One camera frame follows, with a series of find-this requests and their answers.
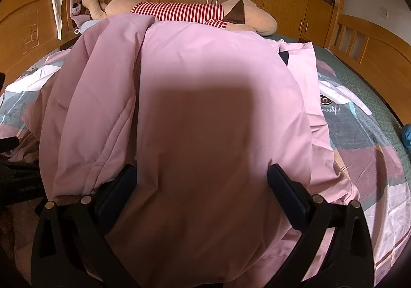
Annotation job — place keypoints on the light blue neck pillow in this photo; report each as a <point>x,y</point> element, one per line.
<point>85,26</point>

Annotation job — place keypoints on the wall socket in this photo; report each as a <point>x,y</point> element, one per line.
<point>383,13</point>

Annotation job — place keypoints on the small purple plush toy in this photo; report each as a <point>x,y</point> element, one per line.
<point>77,16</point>

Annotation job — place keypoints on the wooden headboard left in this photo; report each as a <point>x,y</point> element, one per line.
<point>29,32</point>

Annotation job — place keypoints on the wooden footboard right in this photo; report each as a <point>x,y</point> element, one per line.
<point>379,57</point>

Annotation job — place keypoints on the plaid pink grey quilt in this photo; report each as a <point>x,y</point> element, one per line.
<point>373,157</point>

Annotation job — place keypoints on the pink hooded jacket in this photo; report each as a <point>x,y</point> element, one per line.
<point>201,112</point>

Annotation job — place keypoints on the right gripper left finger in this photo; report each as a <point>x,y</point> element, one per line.
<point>70,249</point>

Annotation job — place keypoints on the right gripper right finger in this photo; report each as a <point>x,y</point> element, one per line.
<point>349,260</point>

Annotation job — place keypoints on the blue plush neck pillow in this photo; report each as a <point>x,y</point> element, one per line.
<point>406,136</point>

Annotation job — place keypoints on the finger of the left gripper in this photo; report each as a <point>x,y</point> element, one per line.
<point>7,144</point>

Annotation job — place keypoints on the large striped plush dog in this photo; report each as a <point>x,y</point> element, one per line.
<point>230,15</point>

